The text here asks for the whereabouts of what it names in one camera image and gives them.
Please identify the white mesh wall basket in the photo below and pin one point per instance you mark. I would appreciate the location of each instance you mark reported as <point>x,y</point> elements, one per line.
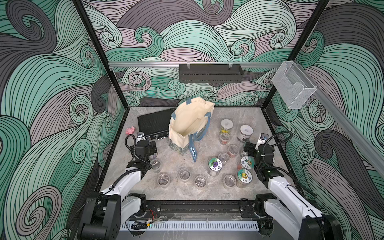
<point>293,84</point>

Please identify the clear red jar right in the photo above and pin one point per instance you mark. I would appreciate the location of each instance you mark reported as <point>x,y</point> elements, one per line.
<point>233,151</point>

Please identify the purple flower label jar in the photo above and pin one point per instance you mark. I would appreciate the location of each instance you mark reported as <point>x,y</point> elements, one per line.
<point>214,167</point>

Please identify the cream canvas tote bag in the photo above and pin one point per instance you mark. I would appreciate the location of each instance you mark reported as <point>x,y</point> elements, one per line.
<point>189,123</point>

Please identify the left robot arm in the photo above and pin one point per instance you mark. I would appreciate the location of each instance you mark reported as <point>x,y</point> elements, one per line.
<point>104,212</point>

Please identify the pink toy pig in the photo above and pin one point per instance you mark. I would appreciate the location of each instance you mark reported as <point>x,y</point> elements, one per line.
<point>130,131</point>

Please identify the white lid flower jar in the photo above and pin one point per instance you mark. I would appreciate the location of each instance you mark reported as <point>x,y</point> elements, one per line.
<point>244,178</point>

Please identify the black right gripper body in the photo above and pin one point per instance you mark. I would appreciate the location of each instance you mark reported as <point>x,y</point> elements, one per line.
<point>251,151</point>

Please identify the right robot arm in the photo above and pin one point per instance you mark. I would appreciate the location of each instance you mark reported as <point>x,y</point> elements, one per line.
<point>301,219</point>

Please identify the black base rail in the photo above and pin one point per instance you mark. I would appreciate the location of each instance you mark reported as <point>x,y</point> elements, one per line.
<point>243,209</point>

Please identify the black wall shelf tray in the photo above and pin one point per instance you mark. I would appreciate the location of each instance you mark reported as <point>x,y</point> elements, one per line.
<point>210,73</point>

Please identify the clear small seed jar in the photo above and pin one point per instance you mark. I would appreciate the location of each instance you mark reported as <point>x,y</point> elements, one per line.
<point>229,181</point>

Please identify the white slotted cable duct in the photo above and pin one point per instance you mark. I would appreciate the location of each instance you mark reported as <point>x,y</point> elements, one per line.
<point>247,226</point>

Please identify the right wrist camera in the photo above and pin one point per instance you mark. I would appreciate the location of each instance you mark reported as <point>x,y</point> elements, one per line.
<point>261,140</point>

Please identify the green lid seed jar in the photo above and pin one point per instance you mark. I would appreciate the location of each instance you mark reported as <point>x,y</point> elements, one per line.
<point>247,163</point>

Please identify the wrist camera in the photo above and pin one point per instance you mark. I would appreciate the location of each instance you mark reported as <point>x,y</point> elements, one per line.
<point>261,140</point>
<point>140,137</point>

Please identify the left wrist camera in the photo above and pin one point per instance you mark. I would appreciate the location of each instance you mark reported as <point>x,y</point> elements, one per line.
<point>140,137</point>

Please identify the black ribbed hard case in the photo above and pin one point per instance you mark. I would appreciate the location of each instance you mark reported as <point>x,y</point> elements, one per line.
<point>155,126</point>

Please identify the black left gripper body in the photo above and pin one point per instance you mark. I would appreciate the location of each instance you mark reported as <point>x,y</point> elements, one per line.
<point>151,149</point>

